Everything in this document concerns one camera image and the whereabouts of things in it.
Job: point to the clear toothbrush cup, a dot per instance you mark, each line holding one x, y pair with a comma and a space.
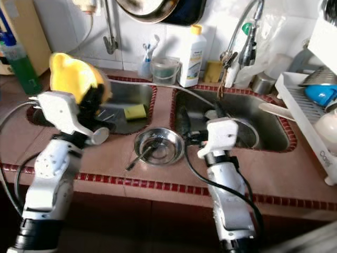
145, 69

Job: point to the yellow green sponge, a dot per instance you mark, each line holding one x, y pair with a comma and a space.
135, 112

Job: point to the hanging black tray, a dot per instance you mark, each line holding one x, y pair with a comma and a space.
196, 11

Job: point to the yellow plastic cup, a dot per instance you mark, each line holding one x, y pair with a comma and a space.
71, 76

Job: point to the blue bowl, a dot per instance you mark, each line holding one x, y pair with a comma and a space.
321, 96

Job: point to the steel bowl in rack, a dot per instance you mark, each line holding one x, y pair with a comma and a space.
318, 78

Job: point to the white dish rack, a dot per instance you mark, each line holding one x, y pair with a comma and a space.
300, 121

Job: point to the clear plastic pail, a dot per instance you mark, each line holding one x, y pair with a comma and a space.
165, 73

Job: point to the chrome pull-out faucet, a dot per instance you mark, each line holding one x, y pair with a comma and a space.
248, 47

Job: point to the beige water purifier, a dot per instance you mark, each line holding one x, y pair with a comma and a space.
31, 31

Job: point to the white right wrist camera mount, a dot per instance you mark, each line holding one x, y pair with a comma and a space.
222, 134

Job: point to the steel sink with strainer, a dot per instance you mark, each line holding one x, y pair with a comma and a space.
271, 134

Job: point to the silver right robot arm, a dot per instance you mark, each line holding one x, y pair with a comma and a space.
231, 205

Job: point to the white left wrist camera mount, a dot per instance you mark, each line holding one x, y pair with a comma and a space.
66, 113

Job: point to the round steel strainer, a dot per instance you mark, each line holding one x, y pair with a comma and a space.
250, 134

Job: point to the brown yellow scouring sponge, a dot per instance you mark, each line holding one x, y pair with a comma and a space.
214, 72

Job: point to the steel sink with sponge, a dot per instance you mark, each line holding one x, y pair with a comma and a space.
131, 92

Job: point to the white detergent bottle yellow cap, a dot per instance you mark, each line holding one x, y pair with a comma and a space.
192, 60

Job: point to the hanging steel pan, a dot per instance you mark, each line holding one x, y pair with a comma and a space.
145, 10

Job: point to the steel cup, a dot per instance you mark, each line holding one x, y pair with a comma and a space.
264, 84

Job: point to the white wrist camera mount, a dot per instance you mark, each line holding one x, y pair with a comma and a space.
66, 113
222, 134

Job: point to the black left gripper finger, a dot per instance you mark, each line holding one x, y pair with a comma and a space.
102, 92

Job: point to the green dish soap bottle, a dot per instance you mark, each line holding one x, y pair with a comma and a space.
26, 74

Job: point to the blue white toothbrush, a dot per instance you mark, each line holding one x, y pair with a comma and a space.
151, 48

